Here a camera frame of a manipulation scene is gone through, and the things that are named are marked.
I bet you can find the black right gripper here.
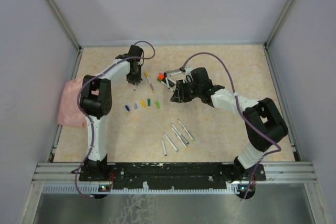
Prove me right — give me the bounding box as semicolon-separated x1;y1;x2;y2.
171;79;202;103

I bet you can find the light green capped marker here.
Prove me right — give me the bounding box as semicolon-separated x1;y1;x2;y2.
177;119;195;141

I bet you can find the yellow capped white marker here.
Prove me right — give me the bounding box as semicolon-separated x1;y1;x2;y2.
171;127;188;149

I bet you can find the grey blue capped marker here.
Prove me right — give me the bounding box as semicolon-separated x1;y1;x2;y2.
163;133;179;152

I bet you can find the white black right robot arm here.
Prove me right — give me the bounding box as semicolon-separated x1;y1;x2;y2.
170;67;288;182

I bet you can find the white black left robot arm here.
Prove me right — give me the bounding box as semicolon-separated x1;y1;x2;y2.
77;45;144;180

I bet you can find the grey purple pen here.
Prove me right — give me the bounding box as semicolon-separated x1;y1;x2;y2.
166;69;181;73

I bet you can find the yellow capped marker in group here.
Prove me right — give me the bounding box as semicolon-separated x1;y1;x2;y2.
144;71;155;93

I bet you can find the pink tipped white marker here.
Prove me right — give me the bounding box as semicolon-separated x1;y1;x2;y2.
159;73;176;86

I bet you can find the dark green capped marker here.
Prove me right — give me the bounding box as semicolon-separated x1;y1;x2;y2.
158;79;174;92

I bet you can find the orange highlighter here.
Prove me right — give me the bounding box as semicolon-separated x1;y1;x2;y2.
157;74;164;82

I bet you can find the black capped white marker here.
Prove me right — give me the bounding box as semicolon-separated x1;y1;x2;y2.
162;72;170;88

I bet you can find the pink cloth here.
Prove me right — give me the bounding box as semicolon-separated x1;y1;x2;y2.
57;77;86;128

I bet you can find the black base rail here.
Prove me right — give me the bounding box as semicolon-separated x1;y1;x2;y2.
79;162;266;190

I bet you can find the aluminium frame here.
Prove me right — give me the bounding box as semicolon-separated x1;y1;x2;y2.
22;0;335;223

